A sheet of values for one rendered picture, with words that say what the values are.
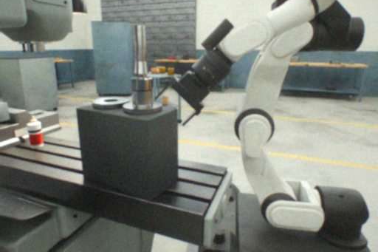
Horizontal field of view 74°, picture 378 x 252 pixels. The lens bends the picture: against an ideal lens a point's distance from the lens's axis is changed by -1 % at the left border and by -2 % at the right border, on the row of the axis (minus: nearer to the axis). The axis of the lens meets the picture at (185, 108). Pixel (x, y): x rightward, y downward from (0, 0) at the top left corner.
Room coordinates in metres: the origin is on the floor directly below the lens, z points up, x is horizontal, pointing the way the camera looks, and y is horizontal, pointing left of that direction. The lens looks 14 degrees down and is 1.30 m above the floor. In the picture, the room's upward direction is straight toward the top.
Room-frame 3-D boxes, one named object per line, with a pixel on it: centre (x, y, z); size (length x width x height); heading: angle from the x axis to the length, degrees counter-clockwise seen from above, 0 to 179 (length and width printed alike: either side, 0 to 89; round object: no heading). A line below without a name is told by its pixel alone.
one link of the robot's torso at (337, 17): (0.91, -0.45, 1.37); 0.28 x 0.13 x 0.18; 80
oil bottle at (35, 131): (0.81, 0.50, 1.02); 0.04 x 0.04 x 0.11
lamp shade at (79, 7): (0.94, 0.38, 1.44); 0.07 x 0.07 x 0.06
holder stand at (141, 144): (0.60, 0.14, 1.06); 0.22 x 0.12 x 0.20; 61
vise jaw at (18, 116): (0.90, 0.63, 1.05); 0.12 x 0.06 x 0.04; 66
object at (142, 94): (0.58, 0.10, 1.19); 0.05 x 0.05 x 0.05
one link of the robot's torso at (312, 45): (0.92, -0.38, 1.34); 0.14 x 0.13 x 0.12; 170
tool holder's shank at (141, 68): (0.58, 0.10, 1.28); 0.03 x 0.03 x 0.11
